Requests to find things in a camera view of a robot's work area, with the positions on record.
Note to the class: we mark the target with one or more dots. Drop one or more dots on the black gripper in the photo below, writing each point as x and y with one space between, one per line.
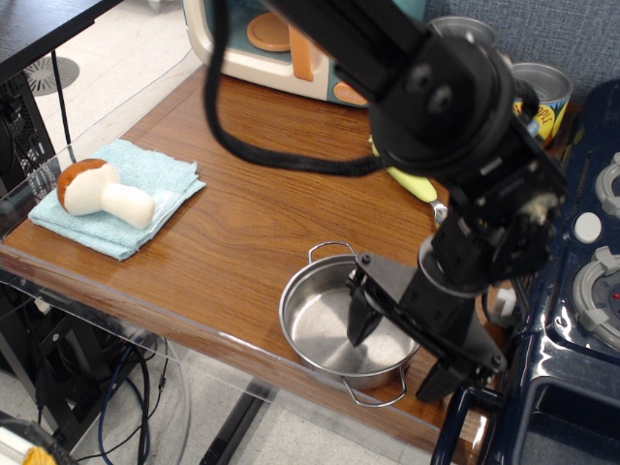
428 307

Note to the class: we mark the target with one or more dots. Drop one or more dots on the black table leg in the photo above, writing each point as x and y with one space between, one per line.
236 425

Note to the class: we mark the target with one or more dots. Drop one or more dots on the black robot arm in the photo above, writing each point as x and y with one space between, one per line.
441 107

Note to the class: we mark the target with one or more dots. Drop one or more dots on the dark blue toy stove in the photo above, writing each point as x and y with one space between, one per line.
558 402

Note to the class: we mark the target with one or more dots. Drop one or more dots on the pineapple slices can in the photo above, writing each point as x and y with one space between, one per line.
553 88

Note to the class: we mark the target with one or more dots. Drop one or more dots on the black side desk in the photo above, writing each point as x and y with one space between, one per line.
32 29

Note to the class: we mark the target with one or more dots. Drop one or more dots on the light blue folded cloth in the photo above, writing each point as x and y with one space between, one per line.
169 181

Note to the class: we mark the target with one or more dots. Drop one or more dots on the green handled metal spoon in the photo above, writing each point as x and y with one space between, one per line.
422 189

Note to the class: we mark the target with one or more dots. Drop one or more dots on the tomato sauce can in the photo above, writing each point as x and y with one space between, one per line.
473 30

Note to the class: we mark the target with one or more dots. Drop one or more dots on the plush mushroom toy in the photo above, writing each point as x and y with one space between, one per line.
94 185

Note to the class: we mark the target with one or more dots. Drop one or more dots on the toy microwave teal cream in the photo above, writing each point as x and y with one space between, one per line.
263 49

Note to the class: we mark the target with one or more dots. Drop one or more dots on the stainless steel pan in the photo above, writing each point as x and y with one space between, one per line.
313 313

